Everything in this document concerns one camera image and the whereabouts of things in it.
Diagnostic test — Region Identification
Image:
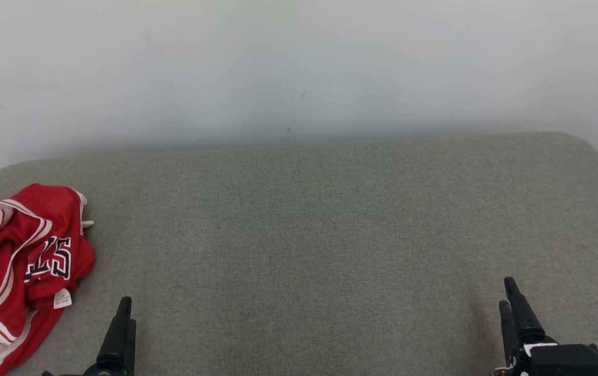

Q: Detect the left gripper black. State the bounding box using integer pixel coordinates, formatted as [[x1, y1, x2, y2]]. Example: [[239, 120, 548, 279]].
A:
[[84, 297, 137, 376]]

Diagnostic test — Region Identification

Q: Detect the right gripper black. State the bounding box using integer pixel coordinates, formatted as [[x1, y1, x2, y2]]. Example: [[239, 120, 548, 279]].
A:
[[495, 277, 598, 376]]

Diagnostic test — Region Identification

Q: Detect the red basketball jersey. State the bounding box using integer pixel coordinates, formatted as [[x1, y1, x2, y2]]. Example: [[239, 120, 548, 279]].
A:
[[0, 183, 96, 335]]

